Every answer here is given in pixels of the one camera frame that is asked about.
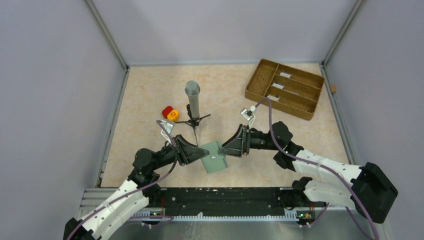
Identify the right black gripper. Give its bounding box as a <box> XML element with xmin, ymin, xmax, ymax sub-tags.
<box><xmin>219</xmin><ymin>123</ymin><xmax>281</xmax><ymax>157</ymax></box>

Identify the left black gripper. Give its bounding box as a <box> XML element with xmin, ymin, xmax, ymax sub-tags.
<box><xmin>150</xmin><ymin>134</ymin><xmax>210</xmax><ymax>171</ymax></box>

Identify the green card holder wallet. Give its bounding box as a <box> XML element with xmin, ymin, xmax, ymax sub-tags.
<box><xmin>199</xmin><ymin>141</ymin><xmax>228</xmax><ymax>174</ymax></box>

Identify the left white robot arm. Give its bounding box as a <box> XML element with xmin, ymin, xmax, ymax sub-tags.
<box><xmin>63</xmin><ymin>135</ymin><xmax>210</xmax><ymax>240</ymax></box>

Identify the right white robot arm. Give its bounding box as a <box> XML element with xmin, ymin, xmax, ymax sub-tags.
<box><xmin>219</xmin><ymin>121</ymin><xmax>399</xmax><ymax>224</ymax></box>

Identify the grey microphone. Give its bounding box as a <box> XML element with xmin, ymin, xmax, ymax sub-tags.
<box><xmin>184</xmin><ymin>80</ymin><xmax>200</xmax><ymax>119</ymax></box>

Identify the brown woven cutlery tray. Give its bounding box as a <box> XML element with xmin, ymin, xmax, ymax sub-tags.
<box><xmin>244</xmin><ymin>59</ymin><xmax>325</xmax><ymax>121</ymax></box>

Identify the small wooden block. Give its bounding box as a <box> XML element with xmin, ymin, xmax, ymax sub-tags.
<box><xmin>329</xmin><ymin>84</ymin><xmax>337</xmax><ymax>94</ymax></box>

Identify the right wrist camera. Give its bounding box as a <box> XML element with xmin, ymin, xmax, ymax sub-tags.
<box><xmin>240</xmin><ymin>105</ymin><xmax>257</xmax><ymax>121</ymax></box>

